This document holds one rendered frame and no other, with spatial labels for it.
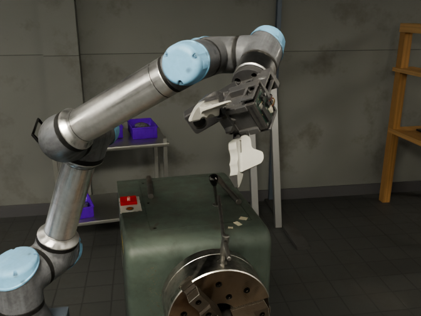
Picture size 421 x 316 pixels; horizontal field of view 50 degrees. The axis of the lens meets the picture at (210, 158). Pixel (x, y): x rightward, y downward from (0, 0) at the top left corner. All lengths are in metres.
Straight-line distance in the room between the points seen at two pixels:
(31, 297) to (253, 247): 0.68
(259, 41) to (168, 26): 3.41
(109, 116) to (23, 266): 0.51
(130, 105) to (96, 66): 3.44
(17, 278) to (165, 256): 0.44
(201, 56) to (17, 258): 0.75
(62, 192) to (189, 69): 0.57
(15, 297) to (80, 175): 0.34
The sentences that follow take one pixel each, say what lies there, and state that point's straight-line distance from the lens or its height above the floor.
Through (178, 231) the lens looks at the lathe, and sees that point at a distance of 1.47.
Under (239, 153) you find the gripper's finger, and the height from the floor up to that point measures 1.70.
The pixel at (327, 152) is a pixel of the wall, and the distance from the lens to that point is 4.89.
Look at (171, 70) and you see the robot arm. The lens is 0.80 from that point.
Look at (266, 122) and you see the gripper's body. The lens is 0.76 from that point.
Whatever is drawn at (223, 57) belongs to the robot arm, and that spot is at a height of 1.85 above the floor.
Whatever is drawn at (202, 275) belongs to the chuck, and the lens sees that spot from 1.30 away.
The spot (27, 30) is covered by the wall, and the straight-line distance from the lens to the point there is 4.38.
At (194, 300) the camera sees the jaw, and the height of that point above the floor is 1.18.
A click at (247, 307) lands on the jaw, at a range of 1.39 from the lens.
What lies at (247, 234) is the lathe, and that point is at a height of 1.24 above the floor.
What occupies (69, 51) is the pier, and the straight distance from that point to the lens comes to 4.21.
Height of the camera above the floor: 1.94
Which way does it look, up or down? 18 degrees down
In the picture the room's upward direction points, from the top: straight up
